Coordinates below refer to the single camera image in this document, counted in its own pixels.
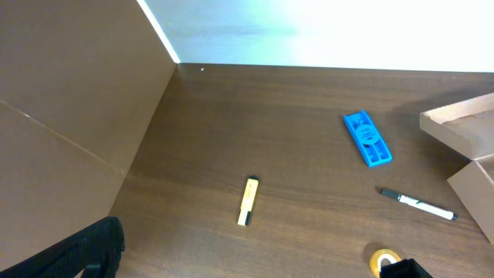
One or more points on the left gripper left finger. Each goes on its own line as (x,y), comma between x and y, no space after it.
(95,251)

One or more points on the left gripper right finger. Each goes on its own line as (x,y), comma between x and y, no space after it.
(407,268)

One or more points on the yellow tape roll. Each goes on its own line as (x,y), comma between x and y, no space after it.
(379,256)

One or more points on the black whiteboard marker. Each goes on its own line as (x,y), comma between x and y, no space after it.
(418,204)

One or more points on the blue whiteboard duster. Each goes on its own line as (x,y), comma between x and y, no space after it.
(368,139)

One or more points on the cardboard box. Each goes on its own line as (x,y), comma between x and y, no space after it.
(467,127)

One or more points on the yellow highlighter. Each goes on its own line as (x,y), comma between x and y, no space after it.
(248,199)

